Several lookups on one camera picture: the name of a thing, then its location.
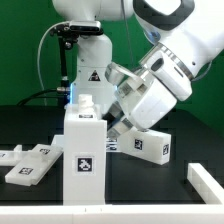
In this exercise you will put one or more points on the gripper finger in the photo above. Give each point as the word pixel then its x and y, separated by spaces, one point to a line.
pixel 114 112
pixel 119 128

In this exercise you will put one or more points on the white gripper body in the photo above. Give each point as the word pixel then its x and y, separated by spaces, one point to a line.
pixel 144 100

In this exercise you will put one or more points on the white cabinet top block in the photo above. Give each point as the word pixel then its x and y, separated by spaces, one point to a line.
pixel 150 145

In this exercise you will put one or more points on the white cabinet body box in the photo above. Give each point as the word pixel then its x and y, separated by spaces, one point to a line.
pixel 84 164

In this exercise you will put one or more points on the white cabinet door panel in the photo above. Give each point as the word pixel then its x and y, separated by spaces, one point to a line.
pixel 32 168

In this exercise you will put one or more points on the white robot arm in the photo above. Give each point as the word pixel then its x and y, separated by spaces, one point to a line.
pixel 185 35

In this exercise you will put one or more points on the white marker sheet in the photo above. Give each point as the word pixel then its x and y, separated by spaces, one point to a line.
pixel 111 145

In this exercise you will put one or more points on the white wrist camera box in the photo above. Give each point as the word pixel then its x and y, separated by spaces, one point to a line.
pixel 165 69

